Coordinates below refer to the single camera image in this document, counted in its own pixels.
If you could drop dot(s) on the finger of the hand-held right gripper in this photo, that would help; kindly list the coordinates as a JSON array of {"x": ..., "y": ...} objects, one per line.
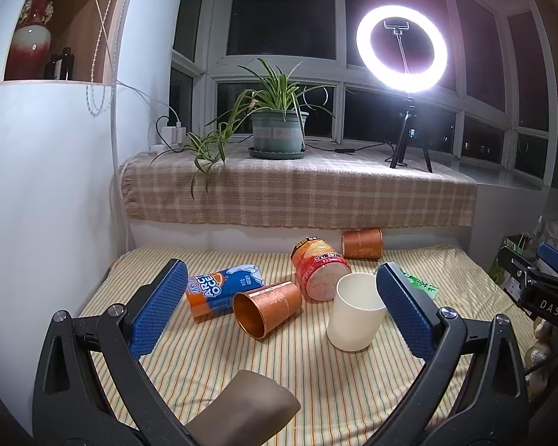
[{"x": 557, "y": 258}]

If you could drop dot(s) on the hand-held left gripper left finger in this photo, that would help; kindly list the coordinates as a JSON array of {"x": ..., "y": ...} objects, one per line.
[{"x": 160, "y": 306}]

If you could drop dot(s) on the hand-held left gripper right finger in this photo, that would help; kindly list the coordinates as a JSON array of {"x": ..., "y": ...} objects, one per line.
[{"x": 404, "y": 311}]

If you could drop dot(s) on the copper metal cup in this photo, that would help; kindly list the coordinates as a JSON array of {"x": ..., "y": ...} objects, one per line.
[
  {"x": 267, "y": 304},
  {"x": 362, "y": 243}
]

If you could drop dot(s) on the white cup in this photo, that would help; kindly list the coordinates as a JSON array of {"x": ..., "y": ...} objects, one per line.
[{"x": 355, "y": 316}]

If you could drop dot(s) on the green packet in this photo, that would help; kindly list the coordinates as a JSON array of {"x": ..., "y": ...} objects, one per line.
[{"x": 422, "y": 285}]

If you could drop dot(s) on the green box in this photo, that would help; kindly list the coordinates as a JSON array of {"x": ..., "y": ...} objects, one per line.
[{"x": 516, "y": 246}]

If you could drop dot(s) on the pale plastic bag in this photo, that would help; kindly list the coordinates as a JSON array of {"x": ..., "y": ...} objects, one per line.
[{"x": 539, "y": 351}]

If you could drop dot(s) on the blue Oreo packet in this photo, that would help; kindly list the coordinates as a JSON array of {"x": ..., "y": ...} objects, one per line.
[{"x": 223, "y": 290}]

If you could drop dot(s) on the red snack canister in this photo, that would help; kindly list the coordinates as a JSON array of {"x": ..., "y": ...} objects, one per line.
[{"x": 318, "y": 269}]

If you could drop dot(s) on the striped yellow cloth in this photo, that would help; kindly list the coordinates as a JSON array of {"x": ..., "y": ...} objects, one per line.
[{"x": 307, "y": 381}]

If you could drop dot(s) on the brown cylindrical object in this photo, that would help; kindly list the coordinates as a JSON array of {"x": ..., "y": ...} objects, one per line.
[{"x": 246, "y": 404}]

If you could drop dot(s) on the plaid beige cloth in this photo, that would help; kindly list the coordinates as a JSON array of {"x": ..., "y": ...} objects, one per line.
[{"x": 307, "y": 186}]

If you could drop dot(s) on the black tripod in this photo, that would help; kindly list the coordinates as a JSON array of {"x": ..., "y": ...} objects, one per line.
[{"x": 402, "y": 141}]

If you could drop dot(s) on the white charger plug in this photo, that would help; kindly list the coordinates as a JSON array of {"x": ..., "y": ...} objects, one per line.
[
  {"x": 168, "y": 134},
  {"x": 180, "y": 133}
]

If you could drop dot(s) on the green pot saucer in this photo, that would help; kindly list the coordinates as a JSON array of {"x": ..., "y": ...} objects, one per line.
[{"x": 276, "y": 153}]

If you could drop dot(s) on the green plant pot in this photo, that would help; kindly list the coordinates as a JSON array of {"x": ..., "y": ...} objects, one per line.
[{"x": 279, "y": 130}]

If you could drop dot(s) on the spider plant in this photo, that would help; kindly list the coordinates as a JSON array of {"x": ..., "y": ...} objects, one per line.
[{"x": 269, "y": 90}]

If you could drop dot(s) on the dark bottle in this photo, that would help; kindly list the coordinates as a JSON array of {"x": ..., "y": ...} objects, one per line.
[{"x": 66, "y": 65}]

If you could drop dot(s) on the phone holder clamp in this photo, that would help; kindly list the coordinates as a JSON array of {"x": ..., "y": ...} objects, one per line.
[{"x": 397, "y": 25}]

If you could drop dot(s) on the red and white vase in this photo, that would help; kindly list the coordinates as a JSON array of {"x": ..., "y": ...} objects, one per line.
[{"x": 30, "y": 42}]

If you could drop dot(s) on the window frame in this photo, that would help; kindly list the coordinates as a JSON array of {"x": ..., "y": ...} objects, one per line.
[{"x": 339, "y": 79}]

